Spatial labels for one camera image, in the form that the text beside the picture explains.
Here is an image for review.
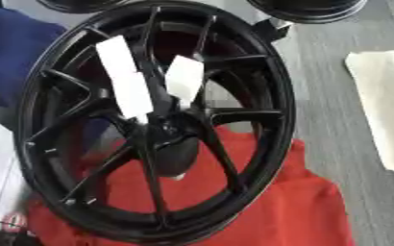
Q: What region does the long white pin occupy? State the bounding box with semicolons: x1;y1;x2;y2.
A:
94;35;156;122

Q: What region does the blue fabric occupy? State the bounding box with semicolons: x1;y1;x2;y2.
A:
0;3;69;111

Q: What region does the black bracket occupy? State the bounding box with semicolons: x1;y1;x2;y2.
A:
252;17;293;43

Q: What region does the black round wheel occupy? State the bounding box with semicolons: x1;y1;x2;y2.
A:
34;0;130;14
244;0;371;25

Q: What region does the short white pin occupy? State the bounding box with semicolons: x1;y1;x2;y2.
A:
163;55;208;108

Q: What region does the black rounded wheel support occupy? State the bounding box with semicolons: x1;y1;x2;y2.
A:
153;136;203;179

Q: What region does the black spoked wheel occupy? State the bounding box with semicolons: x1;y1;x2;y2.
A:
12;0;298;246

